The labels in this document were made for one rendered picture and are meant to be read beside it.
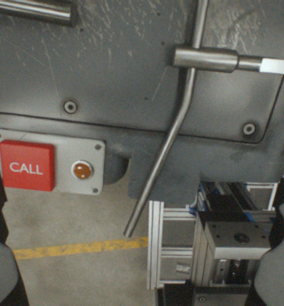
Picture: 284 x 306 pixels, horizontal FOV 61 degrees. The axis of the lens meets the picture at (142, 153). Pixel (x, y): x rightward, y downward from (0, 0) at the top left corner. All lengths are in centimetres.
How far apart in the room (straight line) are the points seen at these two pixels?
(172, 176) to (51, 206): 172
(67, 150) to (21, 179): 7
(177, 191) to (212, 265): 35
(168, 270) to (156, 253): 20
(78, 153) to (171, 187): 12
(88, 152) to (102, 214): 164
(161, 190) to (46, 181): 14
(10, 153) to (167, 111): 19
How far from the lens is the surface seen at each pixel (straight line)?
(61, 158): 31
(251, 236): 64
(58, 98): 29
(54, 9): 26
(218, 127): 29
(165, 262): 193
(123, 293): 251
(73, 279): 245
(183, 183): 32
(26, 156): 31
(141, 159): 30
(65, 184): 33
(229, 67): 26
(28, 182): 33
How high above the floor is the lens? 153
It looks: 68 degrees down
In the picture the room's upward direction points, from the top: 179 degrees counter-clockwise
